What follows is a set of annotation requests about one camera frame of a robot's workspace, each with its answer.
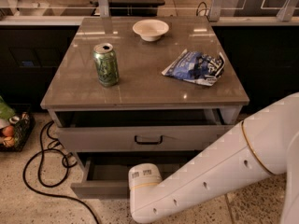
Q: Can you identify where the white bowl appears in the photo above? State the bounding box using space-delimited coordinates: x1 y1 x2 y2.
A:
133 20 169 42

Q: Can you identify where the green soda can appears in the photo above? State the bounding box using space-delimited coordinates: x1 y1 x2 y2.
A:
93 43 119 87

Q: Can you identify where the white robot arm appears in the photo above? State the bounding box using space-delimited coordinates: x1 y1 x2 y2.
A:
128 93 299 224

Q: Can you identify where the green bag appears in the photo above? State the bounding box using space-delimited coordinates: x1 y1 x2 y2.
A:
0 96 15 119

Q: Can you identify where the black cable behind cabinet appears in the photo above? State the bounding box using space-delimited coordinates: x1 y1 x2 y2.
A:
195 1 209 17

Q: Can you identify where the black wire basket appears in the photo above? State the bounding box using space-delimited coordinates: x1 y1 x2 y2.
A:
0 112 35 152

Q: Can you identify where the blue chip bag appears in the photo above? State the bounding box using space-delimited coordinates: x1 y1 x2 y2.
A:
162 49 225 87

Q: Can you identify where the grey drawer cabinet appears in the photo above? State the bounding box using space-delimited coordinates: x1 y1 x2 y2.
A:
40 16 250 163

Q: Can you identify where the grey top drawer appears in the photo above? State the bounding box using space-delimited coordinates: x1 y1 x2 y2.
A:
57 123 232 152

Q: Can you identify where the grey drawer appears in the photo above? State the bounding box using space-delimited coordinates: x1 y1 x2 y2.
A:
57 123 232 152
71 150 198 200

